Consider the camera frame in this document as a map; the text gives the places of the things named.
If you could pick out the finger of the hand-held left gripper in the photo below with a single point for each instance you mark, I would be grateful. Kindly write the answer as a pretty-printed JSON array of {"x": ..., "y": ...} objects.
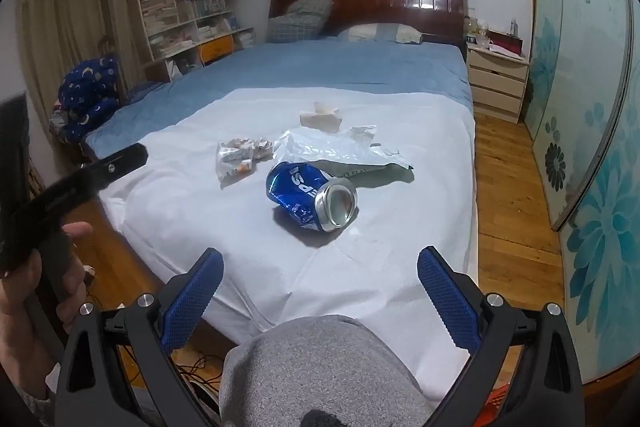
[{"x": 100, "y": 177}]

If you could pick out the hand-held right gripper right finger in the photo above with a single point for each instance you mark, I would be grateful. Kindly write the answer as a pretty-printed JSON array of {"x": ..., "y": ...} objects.
[{"x": 447, "y": 302}]

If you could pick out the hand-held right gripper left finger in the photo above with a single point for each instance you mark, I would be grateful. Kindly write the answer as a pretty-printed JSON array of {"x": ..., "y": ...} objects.
[{"x": 195, "y": 297}]

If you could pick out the clear plastic wrapper with scraps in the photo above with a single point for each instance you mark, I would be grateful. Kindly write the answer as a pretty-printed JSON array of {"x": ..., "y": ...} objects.
[{"x": 235, "y": 157}]

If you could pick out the crushed blue soda can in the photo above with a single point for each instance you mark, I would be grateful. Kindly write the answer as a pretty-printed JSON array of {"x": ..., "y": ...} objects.
[{"x": 295, "y": 187}]

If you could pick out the white plastic mailer bag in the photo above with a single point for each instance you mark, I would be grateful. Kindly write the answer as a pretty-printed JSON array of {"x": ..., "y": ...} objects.
[{"x": 325, "y": 152}]

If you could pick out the white tissue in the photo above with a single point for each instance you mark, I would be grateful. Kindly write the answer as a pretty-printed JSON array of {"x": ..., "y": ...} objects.
[{"x": 322, "y": 117}]

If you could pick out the person's left hand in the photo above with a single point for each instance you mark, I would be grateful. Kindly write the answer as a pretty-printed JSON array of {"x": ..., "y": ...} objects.
[{"x": 20, "y": 322}]

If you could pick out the blue star-print garment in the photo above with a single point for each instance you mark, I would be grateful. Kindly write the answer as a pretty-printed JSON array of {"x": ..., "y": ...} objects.
[{"x": 90, "y": 97}]

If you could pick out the white bed sheet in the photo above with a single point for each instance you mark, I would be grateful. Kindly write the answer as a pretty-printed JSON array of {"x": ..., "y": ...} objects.
[{"x": 200, "y": 207}]

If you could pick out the person's grey trouser leg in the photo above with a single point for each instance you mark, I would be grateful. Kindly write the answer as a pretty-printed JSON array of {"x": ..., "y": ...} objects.
[{"x": 320, "y": 367}]

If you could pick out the beige curtain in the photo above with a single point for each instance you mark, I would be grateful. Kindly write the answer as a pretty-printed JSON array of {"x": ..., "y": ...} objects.
[{"x": 55, "y": 32}]

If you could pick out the floral sliding wardrobe door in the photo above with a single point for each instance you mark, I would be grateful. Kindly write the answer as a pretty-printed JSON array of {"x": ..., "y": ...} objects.
[
  {"x": 610, "y": 257},
  {"x": 575, "y": 57}
]

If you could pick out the orange drawer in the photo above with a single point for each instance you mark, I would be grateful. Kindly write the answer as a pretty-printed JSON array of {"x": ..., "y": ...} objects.
[{"x": 216, "y": 48}]

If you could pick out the white bookshelf with books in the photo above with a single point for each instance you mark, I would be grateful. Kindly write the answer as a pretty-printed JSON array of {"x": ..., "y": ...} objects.
[{"x": 160, "y": 2}]

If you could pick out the light wooden nightstand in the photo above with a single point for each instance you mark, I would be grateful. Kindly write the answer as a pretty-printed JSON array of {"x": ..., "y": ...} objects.
[{"x": 495, "y": 82}]

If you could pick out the plaid pillow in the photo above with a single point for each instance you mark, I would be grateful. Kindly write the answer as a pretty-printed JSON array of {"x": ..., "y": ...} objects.
[
  {"x": 292, "y": 29},
  {"x": 310, "y": 11}
]

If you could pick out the bed with blue sheet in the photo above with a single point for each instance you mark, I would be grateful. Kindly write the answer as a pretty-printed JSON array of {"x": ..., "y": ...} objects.
[{"x": 325, "y": 67}]

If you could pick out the white cup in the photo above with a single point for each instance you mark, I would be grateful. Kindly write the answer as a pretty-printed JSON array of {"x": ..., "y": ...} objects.
[{"x": 483, "y": 42}]

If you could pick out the red box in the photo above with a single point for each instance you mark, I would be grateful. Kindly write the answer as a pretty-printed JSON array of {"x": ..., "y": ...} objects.
[{"x": 506, "y": 41}]

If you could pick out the white and blue pillow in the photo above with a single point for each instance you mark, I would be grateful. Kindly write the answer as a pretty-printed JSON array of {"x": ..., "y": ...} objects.
[{"x": 377, "y": 33}]

